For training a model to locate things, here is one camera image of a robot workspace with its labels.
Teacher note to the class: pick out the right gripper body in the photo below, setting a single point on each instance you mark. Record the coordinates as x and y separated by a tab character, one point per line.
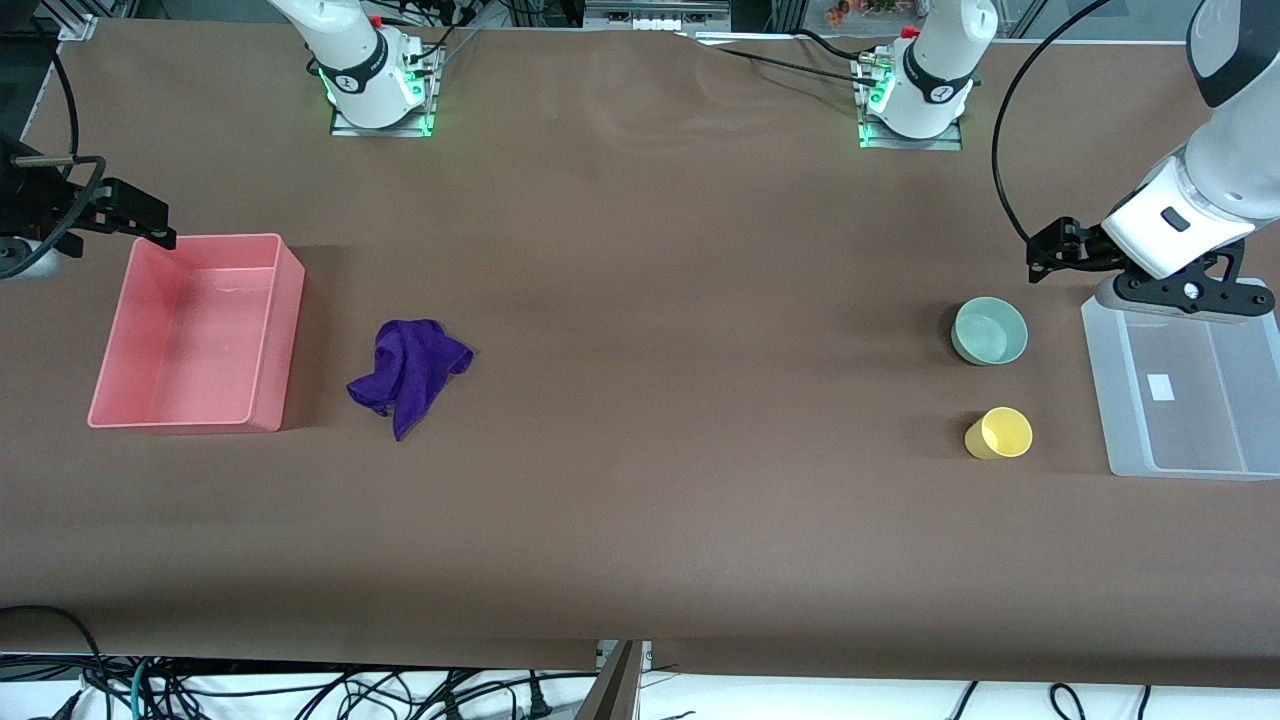
30	200

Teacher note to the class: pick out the green ceramic bowl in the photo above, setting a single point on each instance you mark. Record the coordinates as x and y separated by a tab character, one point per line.
990	335

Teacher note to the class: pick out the purple cloth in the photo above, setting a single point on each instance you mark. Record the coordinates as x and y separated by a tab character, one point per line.
410	370

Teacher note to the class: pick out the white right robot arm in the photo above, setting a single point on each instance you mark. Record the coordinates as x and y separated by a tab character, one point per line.
350	55

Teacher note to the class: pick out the yellow plastic cup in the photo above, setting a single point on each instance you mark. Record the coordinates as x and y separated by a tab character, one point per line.
1003	433

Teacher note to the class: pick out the pink plastic bin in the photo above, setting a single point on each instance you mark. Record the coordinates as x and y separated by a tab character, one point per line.
190	350

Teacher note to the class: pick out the translucent plastic bin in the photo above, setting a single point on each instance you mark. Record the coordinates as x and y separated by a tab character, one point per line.
1200	420

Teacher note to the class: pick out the grey power strip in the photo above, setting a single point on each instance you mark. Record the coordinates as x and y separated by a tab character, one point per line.
655	14

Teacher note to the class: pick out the black left camera bracket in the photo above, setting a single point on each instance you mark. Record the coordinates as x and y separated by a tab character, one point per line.
1160	290

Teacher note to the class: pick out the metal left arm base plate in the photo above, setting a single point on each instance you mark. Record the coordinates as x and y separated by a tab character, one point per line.
950	142

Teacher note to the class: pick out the metal table post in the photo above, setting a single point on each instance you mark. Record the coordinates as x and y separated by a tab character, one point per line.
612	690

